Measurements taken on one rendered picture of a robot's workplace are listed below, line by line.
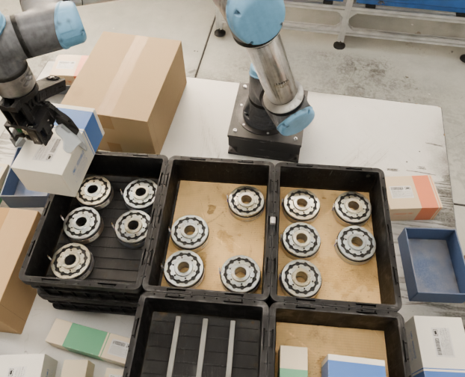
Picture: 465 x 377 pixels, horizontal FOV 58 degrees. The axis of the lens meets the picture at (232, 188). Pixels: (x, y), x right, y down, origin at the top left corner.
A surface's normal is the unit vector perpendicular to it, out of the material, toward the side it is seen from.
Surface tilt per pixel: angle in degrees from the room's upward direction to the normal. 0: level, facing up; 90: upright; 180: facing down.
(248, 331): 0
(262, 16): 85
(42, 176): 90
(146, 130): 90
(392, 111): 0
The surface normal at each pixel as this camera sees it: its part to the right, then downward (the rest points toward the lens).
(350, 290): -0.01, -0.55
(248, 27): 0.37, 0.72
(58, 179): -0.18, 0.82
